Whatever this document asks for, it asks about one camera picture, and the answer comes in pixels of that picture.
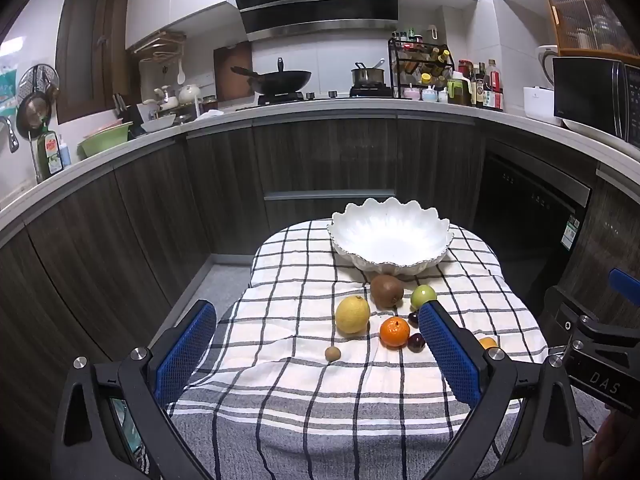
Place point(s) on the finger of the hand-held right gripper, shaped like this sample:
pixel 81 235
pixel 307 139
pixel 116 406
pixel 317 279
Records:
pixel 625 286
pixel 600 332

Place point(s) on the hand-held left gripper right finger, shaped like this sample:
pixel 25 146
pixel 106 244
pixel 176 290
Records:
pixel 447 355

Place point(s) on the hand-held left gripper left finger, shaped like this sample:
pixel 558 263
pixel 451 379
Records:
pixel 185 350

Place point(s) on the orange mandarin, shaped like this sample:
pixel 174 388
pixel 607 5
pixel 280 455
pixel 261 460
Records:
pixel 395 334
pixel 487 343

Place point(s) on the yellow lemon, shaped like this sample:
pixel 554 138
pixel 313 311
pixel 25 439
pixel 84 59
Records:
pixel 352 315

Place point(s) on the white scalloped ceramic bowl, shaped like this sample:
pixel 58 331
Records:
pixel 390 240

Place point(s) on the dark plum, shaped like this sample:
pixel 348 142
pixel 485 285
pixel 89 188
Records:
pixel 416 343

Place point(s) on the small green apple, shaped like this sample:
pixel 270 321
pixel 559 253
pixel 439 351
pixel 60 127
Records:
pixel 421 295

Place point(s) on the brown kiwi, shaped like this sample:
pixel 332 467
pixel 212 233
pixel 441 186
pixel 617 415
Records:
pixel 386 291

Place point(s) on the brown longan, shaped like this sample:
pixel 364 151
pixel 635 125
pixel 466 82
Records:
pixel 332 353

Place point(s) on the black and white checked cloth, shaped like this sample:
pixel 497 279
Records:
pixel 300 385

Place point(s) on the black built-in dishwasher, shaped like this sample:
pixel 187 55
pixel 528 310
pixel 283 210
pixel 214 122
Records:
pixel 525 200

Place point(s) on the black microwave oven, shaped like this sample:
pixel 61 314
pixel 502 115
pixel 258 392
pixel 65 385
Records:
pixel 585 90

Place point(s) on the white rice cooker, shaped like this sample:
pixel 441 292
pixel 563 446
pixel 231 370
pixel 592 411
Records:
pixel 537 105

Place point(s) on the green plastic basin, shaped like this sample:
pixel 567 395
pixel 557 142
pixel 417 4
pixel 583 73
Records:
pixel 105 144

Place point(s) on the white dish bowl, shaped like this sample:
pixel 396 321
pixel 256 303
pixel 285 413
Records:
pixel 159 122

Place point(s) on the dark wood base cabinets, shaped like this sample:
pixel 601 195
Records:
pixel 325 150

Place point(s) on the white electric kettle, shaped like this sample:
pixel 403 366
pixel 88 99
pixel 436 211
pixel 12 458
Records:
pixel 545 60

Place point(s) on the green dish soap bottle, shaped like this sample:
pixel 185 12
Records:
pixel 47 152

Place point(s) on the black knife block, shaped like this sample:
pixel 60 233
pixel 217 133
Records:
pixel 122 110

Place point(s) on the white teapot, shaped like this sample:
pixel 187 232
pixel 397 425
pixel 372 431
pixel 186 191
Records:
pixel 189 94

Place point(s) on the pale blue seasoning jar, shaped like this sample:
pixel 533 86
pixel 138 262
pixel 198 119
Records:
pixel 429 94

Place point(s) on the pink seasoning jar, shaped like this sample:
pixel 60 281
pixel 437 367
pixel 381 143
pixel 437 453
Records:
pixel 411 93

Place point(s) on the brown cutting board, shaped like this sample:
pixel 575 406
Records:
pixel 225 85

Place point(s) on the wooden glass-door cabinet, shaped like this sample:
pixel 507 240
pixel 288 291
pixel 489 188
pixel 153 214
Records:
pixel 590 15

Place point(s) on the white hanging spatula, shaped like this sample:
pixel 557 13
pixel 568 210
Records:
pixel 181 76

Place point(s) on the hanging frying pan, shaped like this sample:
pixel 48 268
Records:
pixel 31 112

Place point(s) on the black wok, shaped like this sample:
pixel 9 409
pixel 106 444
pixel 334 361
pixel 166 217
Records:
pixel 282 81

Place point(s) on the black gas stove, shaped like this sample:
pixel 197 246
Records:
pixel 325 95

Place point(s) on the steel saucepan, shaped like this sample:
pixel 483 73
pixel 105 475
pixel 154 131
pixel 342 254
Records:
pixel 367 76

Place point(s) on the wooden hanging rack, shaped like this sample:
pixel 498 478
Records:
pixel 160 42

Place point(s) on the black range hood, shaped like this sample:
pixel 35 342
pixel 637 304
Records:
pixel 315 10

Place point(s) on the dark wooden window frame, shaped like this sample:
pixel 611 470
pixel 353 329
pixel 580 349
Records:
pixel 90 50

